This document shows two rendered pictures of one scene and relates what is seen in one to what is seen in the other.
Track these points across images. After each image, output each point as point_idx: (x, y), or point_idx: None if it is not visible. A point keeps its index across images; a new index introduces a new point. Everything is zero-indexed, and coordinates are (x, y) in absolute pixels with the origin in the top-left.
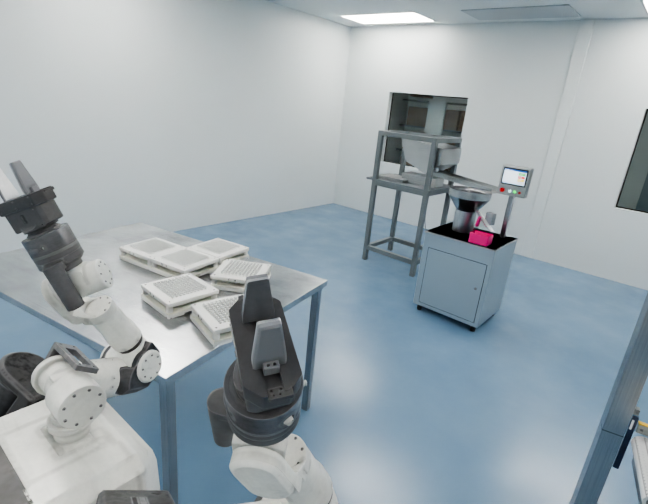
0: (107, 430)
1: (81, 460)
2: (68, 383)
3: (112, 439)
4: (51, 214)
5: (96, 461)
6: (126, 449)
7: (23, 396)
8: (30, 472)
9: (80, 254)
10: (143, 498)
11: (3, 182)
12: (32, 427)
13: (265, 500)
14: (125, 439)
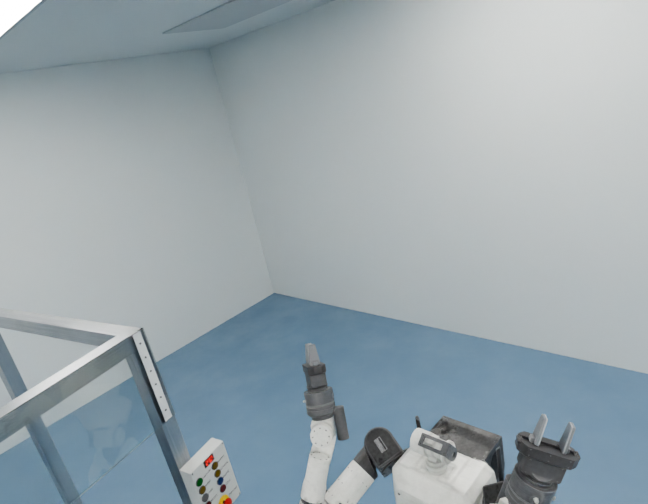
0: (419, 472)
1: (419, 456)
2: (422, 431)
3: (413, 468)
4: (519, 456)
5: (412, 457)
6: (402, 465)
7: (488, 484)
8: None
9: (505, 495)
10: (381, 450)
11: (565, 435)
12: (459, 466)
13: (337, 502)
14: (407, 472)
